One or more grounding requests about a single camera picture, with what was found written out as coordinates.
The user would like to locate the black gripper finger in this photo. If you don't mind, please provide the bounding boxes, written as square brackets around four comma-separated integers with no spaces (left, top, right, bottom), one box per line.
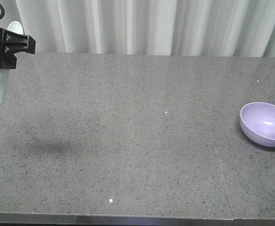
[0,25,36,54]
[0,54,17,69]

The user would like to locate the purple plastic bowl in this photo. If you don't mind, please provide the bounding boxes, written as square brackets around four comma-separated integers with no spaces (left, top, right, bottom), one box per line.
[240,102,275,147]

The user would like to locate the mint green plastic spoon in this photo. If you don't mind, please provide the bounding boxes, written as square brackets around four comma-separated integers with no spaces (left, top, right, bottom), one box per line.
[0,21,24,105]

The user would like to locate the white pleated curtain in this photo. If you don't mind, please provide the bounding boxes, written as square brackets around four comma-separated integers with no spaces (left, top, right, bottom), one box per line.
[0,0,275,57]

